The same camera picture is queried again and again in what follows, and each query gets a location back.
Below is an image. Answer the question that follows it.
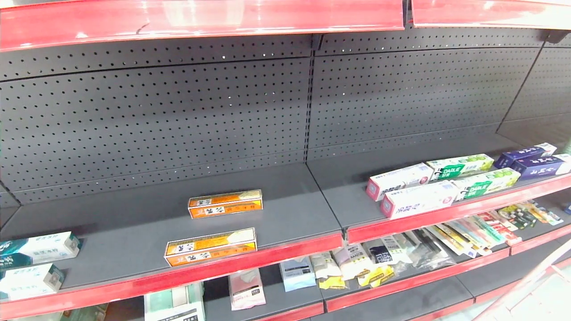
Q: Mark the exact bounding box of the blue toothpaste box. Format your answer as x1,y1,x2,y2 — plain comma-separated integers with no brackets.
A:
511,154,571,181
494,143,557,169

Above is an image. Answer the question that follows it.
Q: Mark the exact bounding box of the pink shopping cart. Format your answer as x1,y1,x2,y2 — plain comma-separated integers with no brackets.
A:
472,240,571,321

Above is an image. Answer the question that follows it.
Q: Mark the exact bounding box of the green white toothpaste box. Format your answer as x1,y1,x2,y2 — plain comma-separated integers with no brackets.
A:
426,154,495,181
451,168,521,201

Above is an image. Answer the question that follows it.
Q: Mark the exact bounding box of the white pink toothpaste box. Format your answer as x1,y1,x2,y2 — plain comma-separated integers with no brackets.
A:
380,180,460,220
366,163,434,202

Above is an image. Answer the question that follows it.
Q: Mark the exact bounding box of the white yellow toothbrush pack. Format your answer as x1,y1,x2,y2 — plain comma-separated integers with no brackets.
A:
424,223,479,259

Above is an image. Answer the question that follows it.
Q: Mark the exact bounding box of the white teal toothpaste box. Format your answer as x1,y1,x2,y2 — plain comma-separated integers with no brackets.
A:
0,231,82,269
0,263,66,302

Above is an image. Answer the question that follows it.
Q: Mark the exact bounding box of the clear toothbrush pack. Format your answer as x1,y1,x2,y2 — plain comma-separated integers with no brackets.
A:
401,228,456,271

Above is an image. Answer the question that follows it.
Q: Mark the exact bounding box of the light blue pack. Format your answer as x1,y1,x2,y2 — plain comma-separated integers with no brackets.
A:
279,256,317,292

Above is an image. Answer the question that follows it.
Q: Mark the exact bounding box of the black green toothbrush pack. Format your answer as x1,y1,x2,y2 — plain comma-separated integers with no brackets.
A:
498,205,538,230

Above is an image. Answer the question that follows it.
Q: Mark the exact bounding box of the pink white pack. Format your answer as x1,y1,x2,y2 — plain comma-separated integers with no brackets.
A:
228,268,267,311

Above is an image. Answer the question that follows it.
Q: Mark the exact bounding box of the orange toothpaste box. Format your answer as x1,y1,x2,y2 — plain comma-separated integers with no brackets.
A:
164,228,258,267
188,189,263,219

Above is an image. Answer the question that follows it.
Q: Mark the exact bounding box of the red white toothbrush pack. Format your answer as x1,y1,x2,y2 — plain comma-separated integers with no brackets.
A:
476,211,522,247

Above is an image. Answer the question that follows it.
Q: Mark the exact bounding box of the black white pack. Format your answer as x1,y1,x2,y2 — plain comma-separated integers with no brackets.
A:
363,236,414,268

